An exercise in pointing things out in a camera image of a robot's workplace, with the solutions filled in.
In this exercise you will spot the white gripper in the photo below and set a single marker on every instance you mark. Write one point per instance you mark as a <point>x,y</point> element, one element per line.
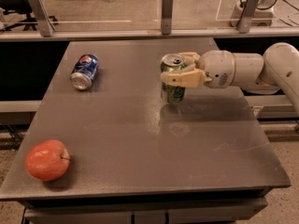
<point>219,68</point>

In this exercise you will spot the green soda can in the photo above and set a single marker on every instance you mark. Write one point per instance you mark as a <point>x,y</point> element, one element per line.
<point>170,63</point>

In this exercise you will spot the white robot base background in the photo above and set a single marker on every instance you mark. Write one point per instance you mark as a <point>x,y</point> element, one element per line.
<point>263,15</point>

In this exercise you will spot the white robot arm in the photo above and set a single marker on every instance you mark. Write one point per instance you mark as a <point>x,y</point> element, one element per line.
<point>275,70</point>

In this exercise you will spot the blue Pepsi can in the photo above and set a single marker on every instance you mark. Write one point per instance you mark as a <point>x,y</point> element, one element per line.
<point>84,72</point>

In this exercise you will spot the red apple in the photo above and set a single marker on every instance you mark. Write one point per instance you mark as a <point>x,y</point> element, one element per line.
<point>48,160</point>

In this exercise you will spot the black office chair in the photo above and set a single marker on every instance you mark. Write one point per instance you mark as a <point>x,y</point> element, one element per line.
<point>21,7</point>

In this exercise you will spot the right metal bracket post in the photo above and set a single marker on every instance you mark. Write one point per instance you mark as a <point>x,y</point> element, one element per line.
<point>246,17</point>

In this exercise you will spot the metal bracket post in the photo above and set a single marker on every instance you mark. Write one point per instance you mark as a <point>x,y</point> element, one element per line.
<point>166,18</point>
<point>246,17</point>
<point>43,21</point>

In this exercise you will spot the middle metal bracket post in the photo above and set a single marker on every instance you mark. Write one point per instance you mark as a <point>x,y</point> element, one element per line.
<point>166,18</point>

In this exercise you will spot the left metal bracket post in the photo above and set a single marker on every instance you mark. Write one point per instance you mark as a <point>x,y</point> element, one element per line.
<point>43,21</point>

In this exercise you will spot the metal rail beam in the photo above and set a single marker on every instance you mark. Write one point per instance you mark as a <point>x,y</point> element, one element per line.
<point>146,34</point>

